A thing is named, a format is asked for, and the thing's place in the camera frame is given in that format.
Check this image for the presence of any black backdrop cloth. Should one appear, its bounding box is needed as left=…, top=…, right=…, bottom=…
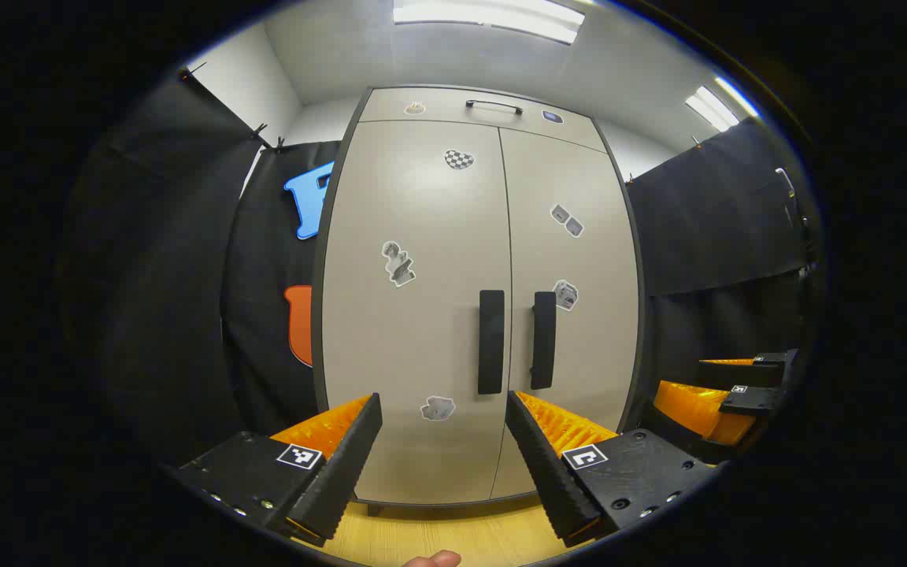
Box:
left=625, top=117, right=820, bottom=450
left=60, top=69, right=344, bottom=473

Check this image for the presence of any small ceiling light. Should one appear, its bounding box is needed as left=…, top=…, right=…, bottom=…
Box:
left=684, top=76, right=761, bottom=132

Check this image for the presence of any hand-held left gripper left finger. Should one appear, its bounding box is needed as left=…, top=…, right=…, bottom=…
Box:
left=162, top=392, right=384, bottom=548

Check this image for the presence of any grey cabinet drawer front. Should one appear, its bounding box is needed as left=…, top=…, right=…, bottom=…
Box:
left=359, top=87, right=608, bottom=153

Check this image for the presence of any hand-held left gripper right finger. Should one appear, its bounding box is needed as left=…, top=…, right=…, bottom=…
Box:
left=505, top=390, right=719, bottom=549

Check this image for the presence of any black door handle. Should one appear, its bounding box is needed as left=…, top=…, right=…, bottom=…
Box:
left=478, top=290, right=505, bottom=395
left=531, top=291, right=557, bottom=391

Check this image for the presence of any long ceiling light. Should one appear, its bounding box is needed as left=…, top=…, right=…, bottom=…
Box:
left=392, top=0, right=586, bottom=45

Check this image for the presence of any grey cabinet door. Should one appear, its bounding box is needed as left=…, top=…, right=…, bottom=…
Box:
left=321, top=120, right=513, bottom=505
left=490, top=128, right=643, bottom=502

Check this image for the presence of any grey double-door shoe cabinet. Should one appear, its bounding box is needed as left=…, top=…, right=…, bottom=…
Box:
left=312, top=85, right=651, bottom=517

